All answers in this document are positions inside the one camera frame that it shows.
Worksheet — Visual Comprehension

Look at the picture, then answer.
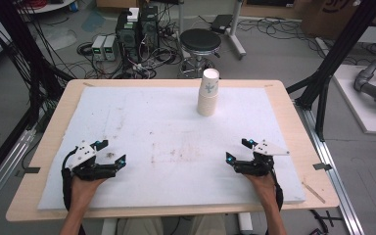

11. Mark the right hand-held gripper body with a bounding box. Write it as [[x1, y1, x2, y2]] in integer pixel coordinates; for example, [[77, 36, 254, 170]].
[[233, 139, 291, 177]]

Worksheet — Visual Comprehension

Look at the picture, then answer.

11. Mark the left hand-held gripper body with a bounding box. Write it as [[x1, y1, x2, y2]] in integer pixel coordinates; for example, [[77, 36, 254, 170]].
[[69, 140, 118, 181]]

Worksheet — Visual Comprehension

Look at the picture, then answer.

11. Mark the stack of white paper cups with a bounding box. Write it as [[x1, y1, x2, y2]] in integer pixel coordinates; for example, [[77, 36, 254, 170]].
[[196, 68, 220, 118]]

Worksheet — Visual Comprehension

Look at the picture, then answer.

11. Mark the person's left hand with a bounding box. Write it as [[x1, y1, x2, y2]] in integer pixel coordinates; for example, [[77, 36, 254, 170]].
[[70, 177, 108, 203]]

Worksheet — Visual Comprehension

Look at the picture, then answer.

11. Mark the person's right hand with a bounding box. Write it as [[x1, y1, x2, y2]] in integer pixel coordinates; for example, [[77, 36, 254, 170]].
[[243, 173, 279, 206]]

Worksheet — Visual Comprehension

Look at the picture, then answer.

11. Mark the thin wooden stick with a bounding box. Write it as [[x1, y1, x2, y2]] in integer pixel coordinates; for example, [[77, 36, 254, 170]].
[[301, 181, 327, 205]]

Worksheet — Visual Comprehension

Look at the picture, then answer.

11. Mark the white foam mat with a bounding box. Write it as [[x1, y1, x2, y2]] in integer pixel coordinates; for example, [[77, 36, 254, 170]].
[[36, 84, 307, 211]]

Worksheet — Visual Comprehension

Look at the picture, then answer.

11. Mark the white table leg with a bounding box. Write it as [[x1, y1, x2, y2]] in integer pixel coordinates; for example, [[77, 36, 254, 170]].
[[237, 211, 255, 235]]

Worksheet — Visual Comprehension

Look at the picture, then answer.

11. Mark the person's left leg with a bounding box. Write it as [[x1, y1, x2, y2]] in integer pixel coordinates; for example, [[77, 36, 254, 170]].
[[115, 216, 165, 235]]

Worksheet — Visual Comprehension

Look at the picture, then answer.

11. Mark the person's leg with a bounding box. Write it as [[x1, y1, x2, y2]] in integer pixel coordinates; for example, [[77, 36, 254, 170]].
[[115, 216, 165, 235], [188, 213, 228, 235]]

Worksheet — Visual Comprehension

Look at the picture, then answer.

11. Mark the person's right leg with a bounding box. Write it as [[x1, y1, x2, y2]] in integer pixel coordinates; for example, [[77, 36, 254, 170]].
[[188, 213, 228, 235]]

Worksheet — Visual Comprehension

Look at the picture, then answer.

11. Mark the grey power supply unit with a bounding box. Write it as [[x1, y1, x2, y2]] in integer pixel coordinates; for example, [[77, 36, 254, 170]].
[[103, 34, 119, 62], [91, 34, 108, 62]]

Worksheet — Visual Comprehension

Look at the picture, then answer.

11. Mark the white floor platform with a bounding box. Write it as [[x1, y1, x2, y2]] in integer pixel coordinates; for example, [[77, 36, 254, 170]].
[[332, 64, 376, 136]]

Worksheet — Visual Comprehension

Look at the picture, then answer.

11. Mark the white stand leg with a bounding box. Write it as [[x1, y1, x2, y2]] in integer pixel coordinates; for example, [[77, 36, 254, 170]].
[[227, 0, 248, 61]]

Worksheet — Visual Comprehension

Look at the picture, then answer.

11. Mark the black computer tower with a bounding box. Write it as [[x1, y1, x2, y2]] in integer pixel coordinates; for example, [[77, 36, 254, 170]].
[[115, 9, 142, 64], [139, 5, 160, 51]]

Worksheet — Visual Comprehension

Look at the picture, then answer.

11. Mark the black round stool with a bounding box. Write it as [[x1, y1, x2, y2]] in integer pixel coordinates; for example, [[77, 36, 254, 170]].
[[178, 27, 223, 79]]

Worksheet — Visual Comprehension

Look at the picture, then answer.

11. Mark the black flat device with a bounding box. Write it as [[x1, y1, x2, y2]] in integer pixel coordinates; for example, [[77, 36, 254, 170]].
[[210, 14, 234, 34]]

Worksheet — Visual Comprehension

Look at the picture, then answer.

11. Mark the small white box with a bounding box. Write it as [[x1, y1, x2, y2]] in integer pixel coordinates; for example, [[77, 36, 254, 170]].
[[126, 7, 141, 23]]

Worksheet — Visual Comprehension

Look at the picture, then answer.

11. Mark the cardboard box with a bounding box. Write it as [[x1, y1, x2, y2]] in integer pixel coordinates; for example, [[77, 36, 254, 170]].
[[299, 0, 363, 41]]

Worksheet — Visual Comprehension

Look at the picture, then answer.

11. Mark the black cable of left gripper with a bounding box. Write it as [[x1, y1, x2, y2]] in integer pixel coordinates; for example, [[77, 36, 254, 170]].
[[61, 146, 79, 212]]

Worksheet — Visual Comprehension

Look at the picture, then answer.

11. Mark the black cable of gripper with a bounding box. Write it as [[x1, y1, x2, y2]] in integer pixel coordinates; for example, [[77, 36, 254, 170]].
[[271, 167, 285, 213], [61, 146, 79, 212]]

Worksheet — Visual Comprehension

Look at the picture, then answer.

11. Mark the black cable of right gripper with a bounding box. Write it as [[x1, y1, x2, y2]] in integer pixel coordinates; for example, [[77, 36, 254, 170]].
[[271, 167, 285, 213]]

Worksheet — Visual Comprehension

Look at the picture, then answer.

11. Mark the aluminium floor rail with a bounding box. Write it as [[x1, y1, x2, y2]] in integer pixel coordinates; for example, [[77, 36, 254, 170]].
[[0, 127, 37, 219], [293, 99, 366, 235]]

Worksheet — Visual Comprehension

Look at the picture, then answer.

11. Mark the tangle of black floor cables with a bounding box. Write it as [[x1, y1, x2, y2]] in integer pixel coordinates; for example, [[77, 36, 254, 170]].
[[75, 19, 185, 80]]

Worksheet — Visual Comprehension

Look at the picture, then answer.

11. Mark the black metal frame stand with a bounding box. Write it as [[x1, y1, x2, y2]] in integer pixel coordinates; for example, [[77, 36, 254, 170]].
[[0, 0, 67, 194], [286, 0, 376, 142]]

